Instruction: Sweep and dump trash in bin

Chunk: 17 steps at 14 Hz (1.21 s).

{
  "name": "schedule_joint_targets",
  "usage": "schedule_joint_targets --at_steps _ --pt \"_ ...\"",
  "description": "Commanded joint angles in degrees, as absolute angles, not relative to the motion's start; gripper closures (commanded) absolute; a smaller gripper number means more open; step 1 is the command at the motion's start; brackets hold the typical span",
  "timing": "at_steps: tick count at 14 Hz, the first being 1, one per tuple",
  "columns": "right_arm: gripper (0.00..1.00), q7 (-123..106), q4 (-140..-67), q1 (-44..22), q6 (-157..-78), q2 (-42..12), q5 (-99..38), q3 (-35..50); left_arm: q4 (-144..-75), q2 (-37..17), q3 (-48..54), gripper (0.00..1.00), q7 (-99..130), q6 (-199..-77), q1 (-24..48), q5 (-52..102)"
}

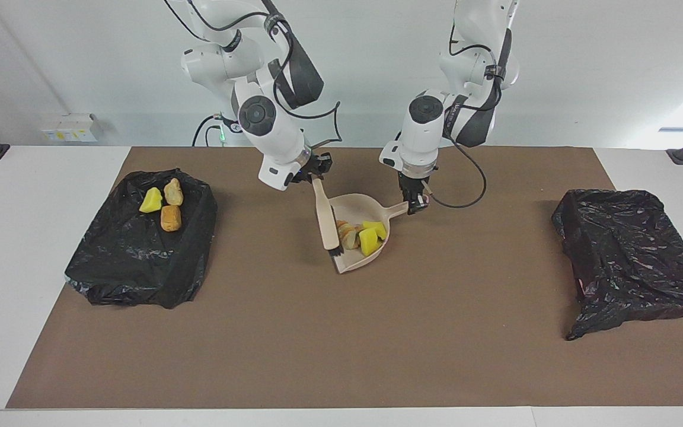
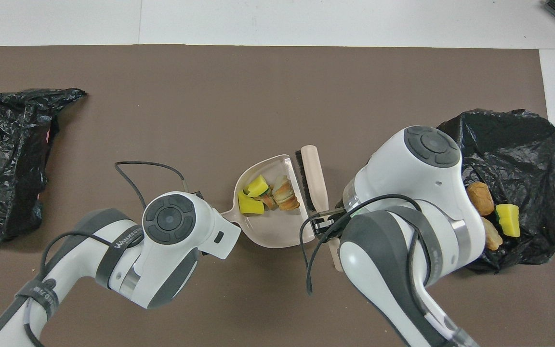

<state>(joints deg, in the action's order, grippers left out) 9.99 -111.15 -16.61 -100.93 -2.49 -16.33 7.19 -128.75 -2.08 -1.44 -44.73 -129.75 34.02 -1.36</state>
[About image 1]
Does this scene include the black right base cable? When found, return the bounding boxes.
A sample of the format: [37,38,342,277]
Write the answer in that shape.
[192,114,226,147]

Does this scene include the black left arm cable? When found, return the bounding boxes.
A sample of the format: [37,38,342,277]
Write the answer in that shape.
[422,24,489,209]

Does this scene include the brown toy bread roll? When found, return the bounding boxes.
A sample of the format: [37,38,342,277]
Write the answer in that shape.
[160,205,183,232]

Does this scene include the black bag lined bin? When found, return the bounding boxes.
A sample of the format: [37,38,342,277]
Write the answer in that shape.
[551,189,683,342]
[64,168,219,310]

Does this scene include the brown paper table mat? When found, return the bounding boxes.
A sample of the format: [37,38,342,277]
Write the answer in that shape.
[5,146,683,410]

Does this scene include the beige hand brush black bristles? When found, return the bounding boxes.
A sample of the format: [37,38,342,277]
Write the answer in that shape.
[312,178,345,257]

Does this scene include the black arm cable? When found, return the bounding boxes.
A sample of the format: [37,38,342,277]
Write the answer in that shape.
[422,24,489,209]
[164,0,342,149]

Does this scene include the white wall socket box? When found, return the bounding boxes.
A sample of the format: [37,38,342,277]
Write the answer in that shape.
[41,113,103,144]

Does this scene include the beige plastic dustpan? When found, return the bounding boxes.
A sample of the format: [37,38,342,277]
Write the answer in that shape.
[328,193,410,275]

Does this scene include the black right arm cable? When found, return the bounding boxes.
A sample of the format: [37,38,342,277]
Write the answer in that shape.
[164,0,342,149]

